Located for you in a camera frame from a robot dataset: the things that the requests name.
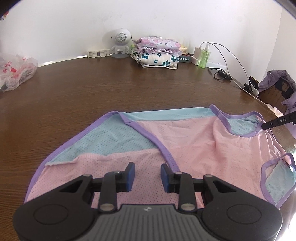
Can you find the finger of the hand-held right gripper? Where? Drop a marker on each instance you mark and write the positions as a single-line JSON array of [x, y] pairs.
[[277, 121]]

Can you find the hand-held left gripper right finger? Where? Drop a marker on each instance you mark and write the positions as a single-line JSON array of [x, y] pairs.
[[164, 177]]

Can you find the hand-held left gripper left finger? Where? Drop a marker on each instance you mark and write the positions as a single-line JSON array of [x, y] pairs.
[[130, 177]]

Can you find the pink and blue mesh garment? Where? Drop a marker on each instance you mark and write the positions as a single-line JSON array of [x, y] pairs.
[[196, 139]]

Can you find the pink fluffy cloth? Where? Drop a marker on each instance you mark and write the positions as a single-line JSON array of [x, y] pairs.
[[276, 110]]

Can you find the wooden chair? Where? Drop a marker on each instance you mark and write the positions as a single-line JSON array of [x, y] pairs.
[[271, 96]]

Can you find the black phone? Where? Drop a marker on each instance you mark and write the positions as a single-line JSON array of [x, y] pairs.
[[254, 82]]

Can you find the purple jacket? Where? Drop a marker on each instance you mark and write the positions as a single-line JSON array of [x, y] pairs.
[[275, 75]]

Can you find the white power strip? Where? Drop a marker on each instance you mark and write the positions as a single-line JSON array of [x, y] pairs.
[[217, 64]]

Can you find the green spray bottle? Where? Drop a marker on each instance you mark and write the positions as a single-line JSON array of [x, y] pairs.
[[204, 58]]

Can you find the white charger block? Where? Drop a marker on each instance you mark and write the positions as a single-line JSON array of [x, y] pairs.
[[197, 53]]

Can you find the black box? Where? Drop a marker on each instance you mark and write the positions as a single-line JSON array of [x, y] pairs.
[[186, 59]]

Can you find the white floral folded cloth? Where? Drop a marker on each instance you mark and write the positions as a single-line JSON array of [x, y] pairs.
[[155, 60]]

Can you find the yellow packet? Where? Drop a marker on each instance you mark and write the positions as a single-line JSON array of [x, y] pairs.
[[183, 49]]

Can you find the purple ruffled folded cloth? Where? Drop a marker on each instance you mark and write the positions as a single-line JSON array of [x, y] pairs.
[[161, 51]]

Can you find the white clip holder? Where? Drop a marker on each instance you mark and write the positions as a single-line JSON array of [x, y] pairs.
[[98, 53]]

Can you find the purple floral folded cloth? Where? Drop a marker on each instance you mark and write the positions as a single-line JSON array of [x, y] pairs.
[[157, 42]]

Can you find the white robot speaker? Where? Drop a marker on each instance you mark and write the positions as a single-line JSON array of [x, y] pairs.
[[120, 41]]

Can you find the clear plastic bag red print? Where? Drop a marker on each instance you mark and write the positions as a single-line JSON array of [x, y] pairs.
[[16, 71]]

